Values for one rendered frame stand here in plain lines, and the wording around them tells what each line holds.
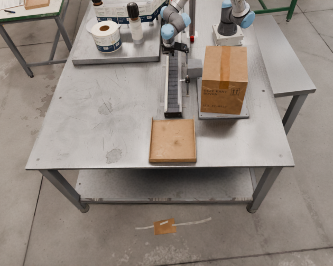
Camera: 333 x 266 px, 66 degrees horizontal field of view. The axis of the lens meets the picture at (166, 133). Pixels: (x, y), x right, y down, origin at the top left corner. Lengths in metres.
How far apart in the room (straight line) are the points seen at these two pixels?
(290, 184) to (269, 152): 0.94
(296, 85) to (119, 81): 1.20
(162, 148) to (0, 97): 2.56
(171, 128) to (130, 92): 0.43
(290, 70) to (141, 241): 1.66
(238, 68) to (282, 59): 0.65
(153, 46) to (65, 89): 0.73
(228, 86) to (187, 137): 0.37
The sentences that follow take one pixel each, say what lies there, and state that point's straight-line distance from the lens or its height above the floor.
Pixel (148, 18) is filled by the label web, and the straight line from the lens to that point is 2.29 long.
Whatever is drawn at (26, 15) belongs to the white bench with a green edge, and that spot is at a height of 0.80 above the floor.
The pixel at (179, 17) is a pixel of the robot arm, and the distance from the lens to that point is 1.64.
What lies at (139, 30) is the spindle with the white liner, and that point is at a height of 0.98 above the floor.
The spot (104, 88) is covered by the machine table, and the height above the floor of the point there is 0.83.
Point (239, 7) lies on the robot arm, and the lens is 1.89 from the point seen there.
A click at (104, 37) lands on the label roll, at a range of 2.04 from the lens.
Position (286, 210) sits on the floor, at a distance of 2.34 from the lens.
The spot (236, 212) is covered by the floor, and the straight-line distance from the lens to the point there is 2.23.
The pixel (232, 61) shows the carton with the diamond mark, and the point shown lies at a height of 1.12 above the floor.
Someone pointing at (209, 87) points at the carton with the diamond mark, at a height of 1.06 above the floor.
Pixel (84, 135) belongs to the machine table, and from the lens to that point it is 1.67.
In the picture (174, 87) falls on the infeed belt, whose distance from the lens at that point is 1.73.
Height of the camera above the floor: 2.08
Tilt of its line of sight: 54 degrees down
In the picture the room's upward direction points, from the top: 7 degrees counter-clockwise
